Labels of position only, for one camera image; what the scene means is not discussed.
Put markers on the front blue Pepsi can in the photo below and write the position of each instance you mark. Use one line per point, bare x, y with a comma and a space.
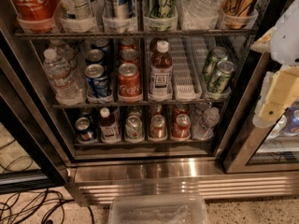
97, 78

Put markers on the large red Coca-Cola can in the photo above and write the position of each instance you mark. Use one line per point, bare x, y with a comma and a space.
36, 10

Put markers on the empty white shelf tray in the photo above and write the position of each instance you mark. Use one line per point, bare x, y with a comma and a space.
184, 78

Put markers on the silver green can shelf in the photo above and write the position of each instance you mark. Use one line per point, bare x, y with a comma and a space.
133, 127
76, 9

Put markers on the rear clear water bottle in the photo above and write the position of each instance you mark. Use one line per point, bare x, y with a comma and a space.
64, 50

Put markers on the red can bottom shelf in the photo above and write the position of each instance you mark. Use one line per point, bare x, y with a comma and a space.
181, 126

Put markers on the water bottle bottom shelf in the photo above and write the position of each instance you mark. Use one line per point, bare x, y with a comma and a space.
204, 127

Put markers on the orange can bottom shelf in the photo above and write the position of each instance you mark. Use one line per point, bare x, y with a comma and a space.
157, 127

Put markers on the rear blue Pepsi can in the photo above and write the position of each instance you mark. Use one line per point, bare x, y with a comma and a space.
102, 44

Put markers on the front clear water bottle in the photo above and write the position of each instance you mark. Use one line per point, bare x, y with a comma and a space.
60, 75

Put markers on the clear plastic bin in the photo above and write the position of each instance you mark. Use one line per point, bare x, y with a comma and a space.
159, 209

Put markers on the brown iced tea bottle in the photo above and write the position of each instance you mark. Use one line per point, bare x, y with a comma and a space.
160, 71

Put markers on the silver green can top shelf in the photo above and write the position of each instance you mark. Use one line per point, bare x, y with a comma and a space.
76, 9

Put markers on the rear green can middle shelf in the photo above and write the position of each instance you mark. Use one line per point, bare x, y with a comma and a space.
214, 56

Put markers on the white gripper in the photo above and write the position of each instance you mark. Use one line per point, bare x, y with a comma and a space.
287, 39

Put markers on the rear red Coca-Cola can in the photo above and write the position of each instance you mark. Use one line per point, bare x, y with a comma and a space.
128, 43

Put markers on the silver blue can top shelf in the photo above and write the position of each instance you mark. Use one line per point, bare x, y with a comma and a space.
119, 9

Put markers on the stainless steel fridge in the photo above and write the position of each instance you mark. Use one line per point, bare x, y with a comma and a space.
98, 173

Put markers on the right glass fridge door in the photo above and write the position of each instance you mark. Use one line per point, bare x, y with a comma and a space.
264, 149

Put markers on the left glass fridge door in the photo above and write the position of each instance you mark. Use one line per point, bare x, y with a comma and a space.
29, 160

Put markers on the middle blue Pepsi can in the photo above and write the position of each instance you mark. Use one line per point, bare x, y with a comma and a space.
95, 56

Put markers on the glass fridge door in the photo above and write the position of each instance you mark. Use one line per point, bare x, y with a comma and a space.
29, 160
264, 149

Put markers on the front green can middle shelf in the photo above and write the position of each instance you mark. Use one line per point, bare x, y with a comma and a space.
221, 77

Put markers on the front red Coca-Cola can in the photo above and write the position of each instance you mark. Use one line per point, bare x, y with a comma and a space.
129, 80

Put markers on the silver green can bottom shelf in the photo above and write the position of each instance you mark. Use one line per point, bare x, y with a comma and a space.
133, 127

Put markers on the blue Pepsi can bottom shelf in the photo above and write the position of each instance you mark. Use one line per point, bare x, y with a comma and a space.
85, 129

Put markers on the small tea bottle bottom shelf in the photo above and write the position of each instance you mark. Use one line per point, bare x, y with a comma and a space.
108, 126

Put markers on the middle red Coca-Cola can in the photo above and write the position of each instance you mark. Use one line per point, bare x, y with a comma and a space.
129, 56

